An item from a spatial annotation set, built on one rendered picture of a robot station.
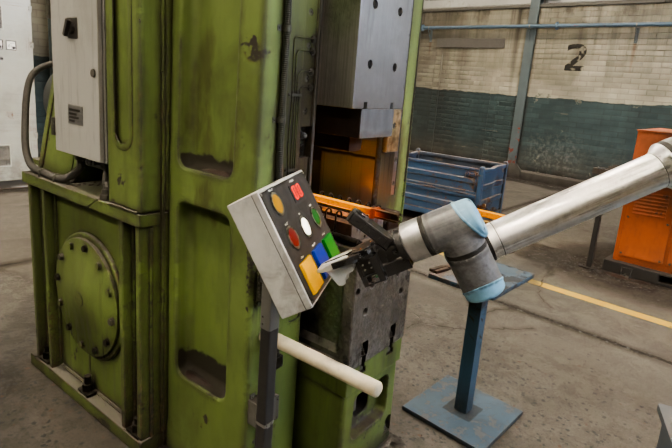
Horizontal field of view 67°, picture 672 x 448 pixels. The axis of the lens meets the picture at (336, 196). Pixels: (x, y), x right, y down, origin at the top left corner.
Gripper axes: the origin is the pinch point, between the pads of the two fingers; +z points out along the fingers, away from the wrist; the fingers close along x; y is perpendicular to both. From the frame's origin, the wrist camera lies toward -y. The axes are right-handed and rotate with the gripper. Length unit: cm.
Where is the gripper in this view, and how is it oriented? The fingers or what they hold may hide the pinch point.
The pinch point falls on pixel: (320, 266)
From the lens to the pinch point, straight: 117.6
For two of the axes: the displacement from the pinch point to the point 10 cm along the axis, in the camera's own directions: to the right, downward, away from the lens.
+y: 4.2, 9.0, 0.9
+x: 2.2, -2.0, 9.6
